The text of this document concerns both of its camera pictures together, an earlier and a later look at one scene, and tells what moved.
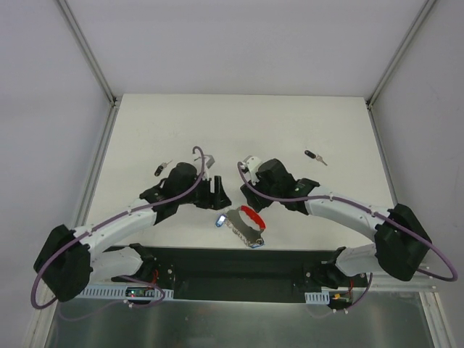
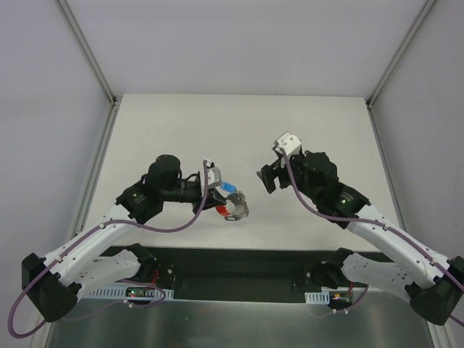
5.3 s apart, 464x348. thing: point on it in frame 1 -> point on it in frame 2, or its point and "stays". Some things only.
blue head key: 221,220 -> 228,187
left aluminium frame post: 77,32 stays
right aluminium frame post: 425,9 stays
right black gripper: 256,193 -> 275,173
